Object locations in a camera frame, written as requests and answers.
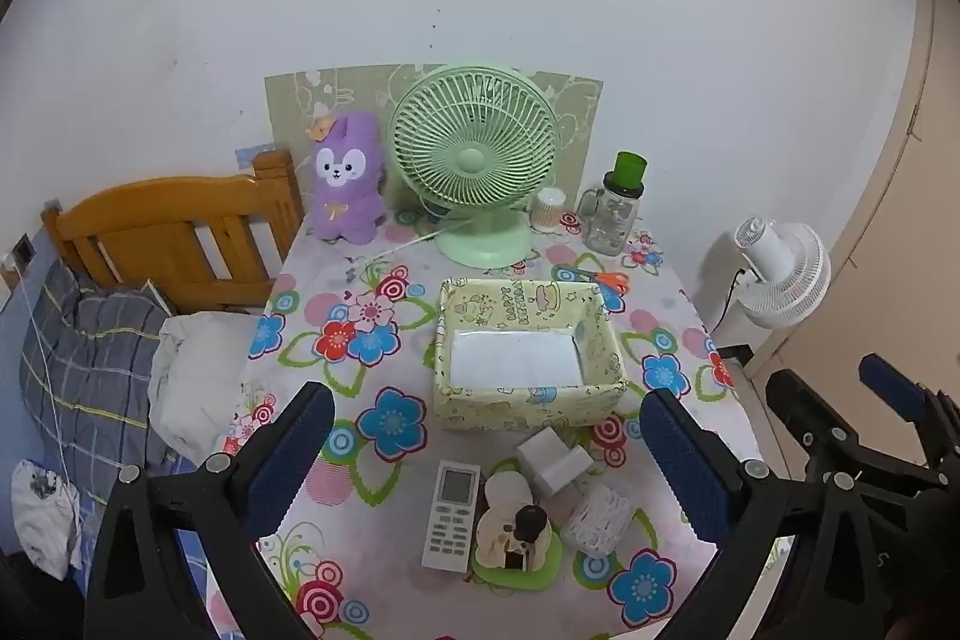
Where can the white floor fan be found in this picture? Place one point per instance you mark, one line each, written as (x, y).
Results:
(780, 280)

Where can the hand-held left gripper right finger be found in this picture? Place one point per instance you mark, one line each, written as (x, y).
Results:
(679, 460)

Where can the blue plaid blanket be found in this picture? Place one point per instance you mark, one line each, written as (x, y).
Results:
(82, 370)

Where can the wooden bed headboard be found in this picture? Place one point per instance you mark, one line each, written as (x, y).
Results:
(150, 212)

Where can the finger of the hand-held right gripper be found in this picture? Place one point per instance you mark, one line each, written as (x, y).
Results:
(892, 385)
(806, 415)

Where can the white printed cloth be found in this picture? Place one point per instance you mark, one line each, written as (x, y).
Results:
(41, 520)

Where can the cotton swab container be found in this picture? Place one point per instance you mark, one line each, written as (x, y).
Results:
(547, 209)

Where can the green folding mirror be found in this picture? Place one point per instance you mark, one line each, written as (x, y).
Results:
(499, 527)

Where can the glass mug jar green lid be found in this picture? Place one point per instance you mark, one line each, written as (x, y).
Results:
(611, 220)

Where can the blue paper sheet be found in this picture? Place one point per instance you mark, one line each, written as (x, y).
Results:
(255, 155)

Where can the purple plush toy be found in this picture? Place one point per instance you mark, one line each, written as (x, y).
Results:
(349, 197)

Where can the white remote control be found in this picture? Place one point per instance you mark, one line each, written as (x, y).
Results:
(450, 527)

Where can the small white box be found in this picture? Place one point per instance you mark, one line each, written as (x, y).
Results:
(566, 479)

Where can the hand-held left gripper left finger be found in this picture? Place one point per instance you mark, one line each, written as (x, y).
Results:
(289, 467)

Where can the green desk fan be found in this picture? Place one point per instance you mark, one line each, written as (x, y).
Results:
(472, 160)

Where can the floral tablecloth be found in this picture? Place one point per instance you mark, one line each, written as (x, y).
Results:
(390, 347)

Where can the white pillow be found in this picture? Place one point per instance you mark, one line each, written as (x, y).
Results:
(195, 377)

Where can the beige patterned board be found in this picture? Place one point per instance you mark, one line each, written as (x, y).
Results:
(300, 100)

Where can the yellow printed storage box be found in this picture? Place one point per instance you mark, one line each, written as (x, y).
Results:
(517, 407)

